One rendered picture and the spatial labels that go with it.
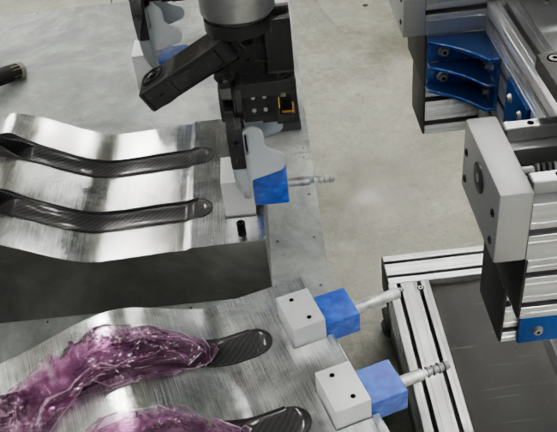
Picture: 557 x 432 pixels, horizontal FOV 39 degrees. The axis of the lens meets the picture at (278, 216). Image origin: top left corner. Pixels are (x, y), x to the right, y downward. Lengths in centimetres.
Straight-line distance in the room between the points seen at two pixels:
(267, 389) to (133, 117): 65
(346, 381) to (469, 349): 93
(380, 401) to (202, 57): 38
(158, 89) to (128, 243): 20
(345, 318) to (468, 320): 91
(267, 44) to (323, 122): 188
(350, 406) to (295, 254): 31
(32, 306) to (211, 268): 22
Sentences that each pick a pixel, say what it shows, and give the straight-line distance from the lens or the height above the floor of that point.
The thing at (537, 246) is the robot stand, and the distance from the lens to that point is 84.
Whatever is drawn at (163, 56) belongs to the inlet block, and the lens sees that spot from 116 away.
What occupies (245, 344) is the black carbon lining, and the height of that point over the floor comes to 85.
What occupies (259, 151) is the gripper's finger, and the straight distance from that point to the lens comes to 86.
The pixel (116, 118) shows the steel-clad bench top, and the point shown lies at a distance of 133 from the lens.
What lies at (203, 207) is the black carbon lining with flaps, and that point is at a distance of 96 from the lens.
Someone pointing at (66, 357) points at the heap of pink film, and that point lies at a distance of 79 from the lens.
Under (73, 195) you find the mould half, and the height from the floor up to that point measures 89.
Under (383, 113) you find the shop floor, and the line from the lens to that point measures 271.
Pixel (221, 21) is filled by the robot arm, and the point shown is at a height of 114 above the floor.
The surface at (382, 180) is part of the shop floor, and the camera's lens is 241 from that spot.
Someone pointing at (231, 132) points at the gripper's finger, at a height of 102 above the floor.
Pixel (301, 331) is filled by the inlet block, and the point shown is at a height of 88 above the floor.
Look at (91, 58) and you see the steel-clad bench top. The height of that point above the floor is 80.
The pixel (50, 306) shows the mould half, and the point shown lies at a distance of 99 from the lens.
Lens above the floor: 148
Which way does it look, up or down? 40 degrees down
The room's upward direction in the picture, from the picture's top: 7 degrees counter-clockwise
